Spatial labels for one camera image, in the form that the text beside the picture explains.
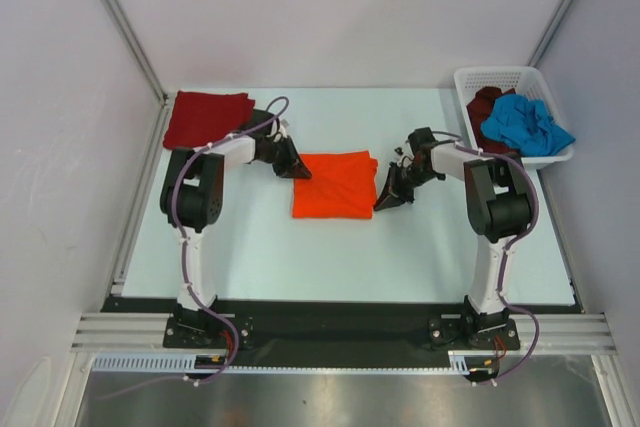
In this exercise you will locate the dark red shirt in basket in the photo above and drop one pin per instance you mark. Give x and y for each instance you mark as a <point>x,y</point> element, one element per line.
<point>479,110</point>

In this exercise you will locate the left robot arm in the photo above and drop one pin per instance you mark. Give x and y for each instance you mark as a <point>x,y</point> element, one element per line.
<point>192,200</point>

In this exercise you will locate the orange t shirt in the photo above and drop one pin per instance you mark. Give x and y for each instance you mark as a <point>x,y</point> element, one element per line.
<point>342,186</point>

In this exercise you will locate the white plastic basket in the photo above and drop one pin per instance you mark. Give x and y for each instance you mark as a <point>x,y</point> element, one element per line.
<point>526,81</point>

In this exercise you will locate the folded dark red shirt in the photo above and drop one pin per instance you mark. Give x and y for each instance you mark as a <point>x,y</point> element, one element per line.
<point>199,118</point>

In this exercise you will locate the right aluminium frame post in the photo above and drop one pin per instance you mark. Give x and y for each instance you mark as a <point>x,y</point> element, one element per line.
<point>551,30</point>

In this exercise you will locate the white slotted cable duct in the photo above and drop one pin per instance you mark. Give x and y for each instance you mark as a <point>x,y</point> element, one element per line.
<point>193,363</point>

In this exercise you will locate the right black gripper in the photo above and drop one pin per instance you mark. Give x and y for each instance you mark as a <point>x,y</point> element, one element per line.
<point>398,179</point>

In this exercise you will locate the left aluminium frame post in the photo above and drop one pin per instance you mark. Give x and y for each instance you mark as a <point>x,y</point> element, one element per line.
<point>125,29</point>

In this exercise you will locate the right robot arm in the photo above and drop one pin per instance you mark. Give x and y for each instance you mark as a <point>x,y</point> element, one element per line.
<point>502,208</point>

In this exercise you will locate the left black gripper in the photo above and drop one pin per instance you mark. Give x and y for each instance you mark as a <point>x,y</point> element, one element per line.
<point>299,170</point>

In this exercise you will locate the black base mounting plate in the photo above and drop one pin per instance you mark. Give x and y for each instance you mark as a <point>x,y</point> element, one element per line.
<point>264,328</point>

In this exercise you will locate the aluminium frame post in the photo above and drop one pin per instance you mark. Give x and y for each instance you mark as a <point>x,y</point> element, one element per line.
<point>125,29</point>
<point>551,30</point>

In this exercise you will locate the blue crumpled t shirt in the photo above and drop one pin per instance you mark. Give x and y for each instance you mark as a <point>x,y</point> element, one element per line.
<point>526,125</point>

